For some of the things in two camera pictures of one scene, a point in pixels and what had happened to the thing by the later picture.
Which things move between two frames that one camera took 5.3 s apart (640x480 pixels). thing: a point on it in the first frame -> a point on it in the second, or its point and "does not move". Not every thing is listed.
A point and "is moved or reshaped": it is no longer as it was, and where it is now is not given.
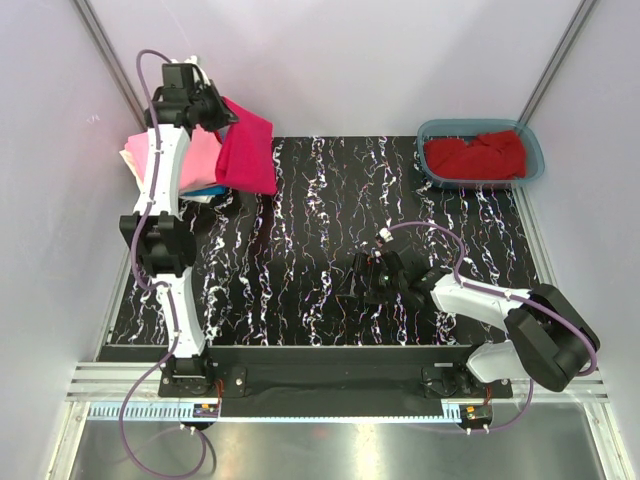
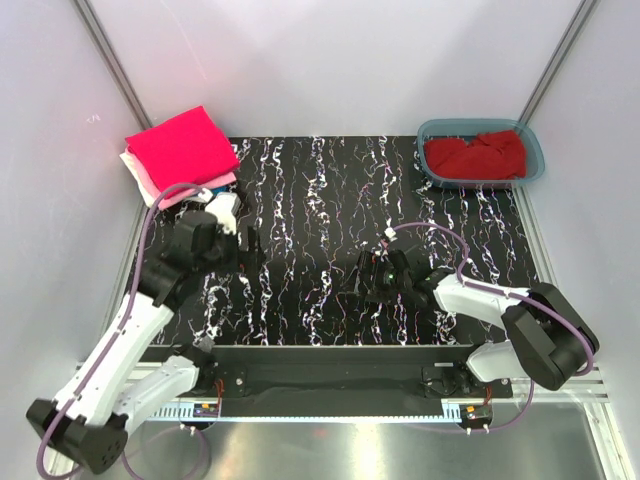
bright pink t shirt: x=246 y=160 is moved or reshaped
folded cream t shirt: x=126 y=156 does not move
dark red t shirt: x=497 y=155 does not move
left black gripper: x=222 y=117 -> x=233 y=241
